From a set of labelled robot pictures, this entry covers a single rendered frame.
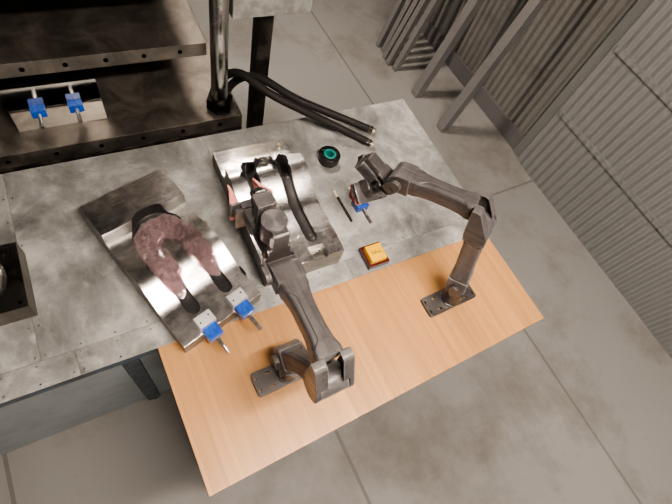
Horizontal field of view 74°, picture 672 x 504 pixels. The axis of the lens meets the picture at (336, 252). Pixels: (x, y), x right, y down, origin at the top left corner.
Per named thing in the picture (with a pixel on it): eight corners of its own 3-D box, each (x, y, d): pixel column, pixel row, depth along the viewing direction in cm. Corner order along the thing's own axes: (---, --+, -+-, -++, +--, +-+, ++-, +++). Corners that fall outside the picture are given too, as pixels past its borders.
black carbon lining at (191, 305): (235, 287, 132) (236, 278, 126) (190, 318, 124) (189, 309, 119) (168, 208, 139) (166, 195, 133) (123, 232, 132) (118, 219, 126)
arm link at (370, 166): (347, 173, 126) (374, 158, 116) (362, 156, 130) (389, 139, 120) (374, 203, 129) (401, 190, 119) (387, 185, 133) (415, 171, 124)
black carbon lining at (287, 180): (318, 242, 143) (324, 226, 135) (271, 256, 137) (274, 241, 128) (277, 159, 155) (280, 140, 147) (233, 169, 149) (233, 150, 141)
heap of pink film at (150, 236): (227, 270, 132) (227, 258, 126) (174, 304, 124) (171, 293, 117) (176, 209, 138) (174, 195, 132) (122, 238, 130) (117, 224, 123)
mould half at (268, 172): (338, 262, 149) (348, 242, 137) (264, 287, 139) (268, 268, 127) (281, 149, 166) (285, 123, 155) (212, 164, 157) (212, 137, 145)
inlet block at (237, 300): (267, 327, 130) (268, 320, 125) (253, 337, 128) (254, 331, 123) (239, 294, 133) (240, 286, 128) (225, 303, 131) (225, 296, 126)
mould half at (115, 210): (259, 300, 136) (262, 285, 127) (185, 353, 124) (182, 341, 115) (165, 188, 148) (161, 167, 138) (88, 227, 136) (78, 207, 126)
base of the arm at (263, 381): (250, 368, 119) (261, 392, 116) (317, 339, 126) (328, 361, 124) (249, 375, 125) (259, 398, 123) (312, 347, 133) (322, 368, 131)
